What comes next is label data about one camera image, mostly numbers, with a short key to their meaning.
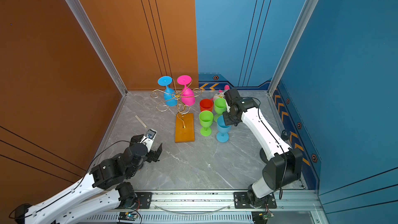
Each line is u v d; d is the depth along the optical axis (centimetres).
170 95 84
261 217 70
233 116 67
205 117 89
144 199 75
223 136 91
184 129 97
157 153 65
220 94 109
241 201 72
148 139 60
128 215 71
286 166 40
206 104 92
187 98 83
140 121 102
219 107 91
